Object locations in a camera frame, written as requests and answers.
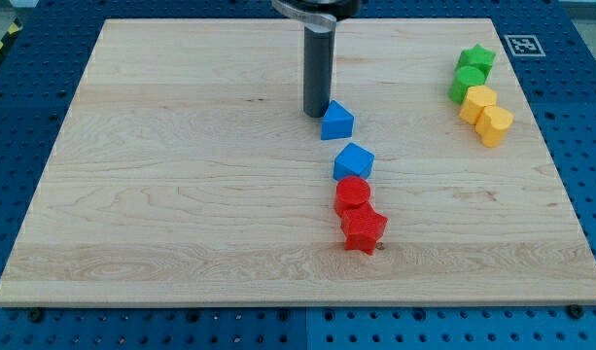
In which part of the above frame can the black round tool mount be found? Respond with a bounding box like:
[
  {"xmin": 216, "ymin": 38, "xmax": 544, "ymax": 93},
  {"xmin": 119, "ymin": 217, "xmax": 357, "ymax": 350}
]
[{"xmin": 271, "ymin": 0, "xmax": 363, "ymax": 31}]

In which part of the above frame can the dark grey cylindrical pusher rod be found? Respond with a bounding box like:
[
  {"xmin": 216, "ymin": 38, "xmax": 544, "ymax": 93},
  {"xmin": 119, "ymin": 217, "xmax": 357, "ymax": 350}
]
[{"xmin": 302, "ymin": 26, "xmax": 334, "ymax": 118}]

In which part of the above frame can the blue triangle block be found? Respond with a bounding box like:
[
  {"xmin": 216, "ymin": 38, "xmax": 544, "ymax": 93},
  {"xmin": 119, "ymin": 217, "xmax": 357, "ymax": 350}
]
[{"xmin": 321, "ymin": 100, "xmax": 355, "ymax": 140}]

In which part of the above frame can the blue cube block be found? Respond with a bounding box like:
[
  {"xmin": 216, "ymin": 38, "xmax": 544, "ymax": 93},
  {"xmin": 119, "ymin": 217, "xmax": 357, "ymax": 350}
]
[{"xmin": 333, "ymin": 143, "xmax": 375, "ymax": 181}]

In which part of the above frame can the green cylinder block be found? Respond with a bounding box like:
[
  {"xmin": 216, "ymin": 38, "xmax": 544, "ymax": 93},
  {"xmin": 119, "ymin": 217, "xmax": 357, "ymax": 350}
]
[{"xmin": 448, "ymin": 66, "xmax": 486, "ymax": 104}]

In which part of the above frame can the green star block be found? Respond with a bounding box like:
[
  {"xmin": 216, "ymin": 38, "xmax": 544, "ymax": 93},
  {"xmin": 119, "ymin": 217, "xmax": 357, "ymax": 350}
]
[{"xmin": 455, "ymin": 44, "xmax": 496, "ymax": 77}]

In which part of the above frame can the red cylinder block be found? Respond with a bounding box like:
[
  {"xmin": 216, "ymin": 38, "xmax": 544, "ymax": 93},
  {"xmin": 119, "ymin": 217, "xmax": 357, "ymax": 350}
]
[{"xmin": 333, "ymin": 176, "xmax": 371, "ymax": 217}]

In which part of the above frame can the yellow hexagon block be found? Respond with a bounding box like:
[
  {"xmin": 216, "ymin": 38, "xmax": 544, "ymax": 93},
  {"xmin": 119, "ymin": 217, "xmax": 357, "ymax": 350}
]
[{"xmin": 459, "ymin": 85, "xmax": 498, "ymax": 125}]

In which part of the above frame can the light wooden board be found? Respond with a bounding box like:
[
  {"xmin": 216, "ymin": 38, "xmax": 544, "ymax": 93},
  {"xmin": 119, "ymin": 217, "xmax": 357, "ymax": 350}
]
[{"xmin": 0, "ymin": 18, "xmax": 596, "ymax": 308}]

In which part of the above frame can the red star block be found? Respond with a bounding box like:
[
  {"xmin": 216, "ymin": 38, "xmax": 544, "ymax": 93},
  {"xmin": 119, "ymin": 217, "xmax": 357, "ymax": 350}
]
[{"xmin": 340, "ymin": 202, "xmax": 388, "ymax": 255}]

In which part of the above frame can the black white fiducial marker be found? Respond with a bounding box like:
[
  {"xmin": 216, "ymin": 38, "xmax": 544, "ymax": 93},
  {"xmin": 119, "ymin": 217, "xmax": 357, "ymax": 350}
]
[{"xmin": 505, "ymin": 34, "xmax": 545, "ymax": 57}]

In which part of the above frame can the yellow heart block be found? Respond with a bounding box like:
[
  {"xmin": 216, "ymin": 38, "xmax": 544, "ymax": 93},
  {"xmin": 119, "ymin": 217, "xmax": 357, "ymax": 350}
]
[{"xmin": 475, "ymin": 106, "xmax": 514, "ymax": 148}]

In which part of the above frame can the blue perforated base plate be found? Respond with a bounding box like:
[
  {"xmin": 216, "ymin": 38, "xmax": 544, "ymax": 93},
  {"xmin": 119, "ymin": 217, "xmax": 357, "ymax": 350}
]
[{"xmin": 0, "ymin": 0, "xmax": 596, "ymax": 349}]

